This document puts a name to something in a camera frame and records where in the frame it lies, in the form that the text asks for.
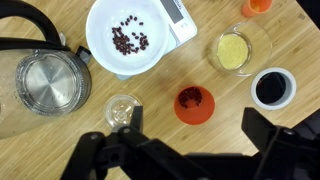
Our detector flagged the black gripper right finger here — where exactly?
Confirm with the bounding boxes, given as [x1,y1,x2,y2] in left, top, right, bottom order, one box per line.
[241,107,320,180]

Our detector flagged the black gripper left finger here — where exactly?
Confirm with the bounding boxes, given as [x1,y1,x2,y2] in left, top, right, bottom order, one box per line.
[59,105,208,180]

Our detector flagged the red plastic cup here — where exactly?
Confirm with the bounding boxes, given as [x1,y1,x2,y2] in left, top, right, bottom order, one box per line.
[173,85,216,126]

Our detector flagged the dark red beans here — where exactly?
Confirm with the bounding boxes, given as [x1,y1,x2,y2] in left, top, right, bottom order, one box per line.
[177,87,203,109]
[111,14,150,56]

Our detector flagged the white bowl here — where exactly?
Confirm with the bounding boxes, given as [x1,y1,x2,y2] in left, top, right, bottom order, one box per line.
[85,0,170,77]

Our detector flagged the small orange cup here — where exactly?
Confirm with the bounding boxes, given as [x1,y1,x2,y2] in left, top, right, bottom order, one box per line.
[241,0,273,18]

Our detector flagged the small clear glass dish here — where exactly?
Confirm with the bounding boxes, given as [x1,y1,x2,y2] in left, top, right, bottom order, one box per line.
[103,94,143,130]

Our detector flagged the glass electric kettle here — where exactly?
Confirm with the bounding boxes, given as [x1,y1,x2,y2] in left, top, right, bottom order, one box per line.
[0,0,93,140]

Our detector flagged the white kitchen scale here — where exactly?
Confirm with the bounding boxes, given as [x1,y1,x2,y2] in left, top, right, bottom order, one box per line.
[115,0,198,81]

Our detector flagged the white desk grommet ring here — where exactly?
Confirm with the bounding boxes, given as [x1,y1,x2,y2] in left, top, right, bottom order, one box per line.
[250,67,297,111]

